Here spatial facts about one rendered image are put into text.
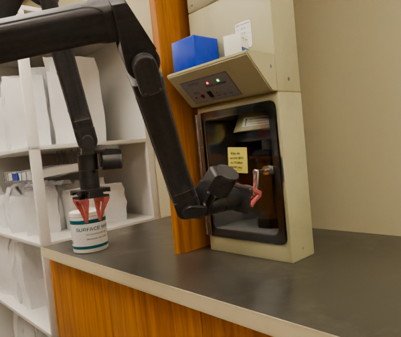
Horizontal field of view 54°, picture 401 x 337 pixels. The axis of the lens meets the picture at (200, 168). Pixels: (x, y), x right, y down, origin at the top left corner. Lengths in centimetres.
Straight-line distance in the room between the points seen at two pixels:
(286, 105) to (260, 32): 21
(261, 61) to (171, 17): 44
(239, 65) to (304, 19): 59
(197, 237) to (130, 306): 31
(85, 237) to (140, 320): 40
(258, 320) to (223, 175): 31
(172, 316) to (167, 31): 87
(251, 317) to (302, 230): 38
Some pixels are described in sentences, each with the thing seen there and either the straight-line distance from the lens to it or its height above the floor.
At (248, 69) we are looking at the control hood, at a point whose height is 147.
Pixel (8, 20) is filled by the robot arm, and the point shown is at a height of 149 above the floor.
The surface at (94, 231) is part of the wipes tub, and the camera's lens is 151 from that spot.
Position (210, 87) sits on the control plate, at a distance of 117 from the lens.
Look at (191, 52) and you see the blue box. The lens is 118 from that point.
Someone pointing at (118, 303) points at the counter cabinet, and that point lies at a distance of 136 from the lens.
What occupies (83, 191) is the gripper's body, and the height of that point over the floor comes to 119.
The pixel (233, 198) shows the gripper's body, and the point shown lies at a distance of 99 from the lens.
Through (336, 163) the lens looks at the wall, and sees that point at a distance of 151.
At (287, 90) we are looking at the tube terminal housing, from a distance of 114.
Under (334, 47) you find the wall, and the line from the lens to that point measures 152.
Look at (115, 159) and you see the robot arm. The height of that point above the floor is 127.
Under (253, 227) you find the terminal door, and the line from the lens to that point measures 118.
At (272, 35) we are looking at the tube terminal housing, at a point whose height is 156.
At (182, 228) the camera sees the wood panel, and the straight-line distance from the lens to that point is 132.
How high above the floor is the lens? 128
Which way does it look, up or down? 3 degrees down
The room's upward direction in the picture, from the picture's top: 6 degrees counter-clockwise
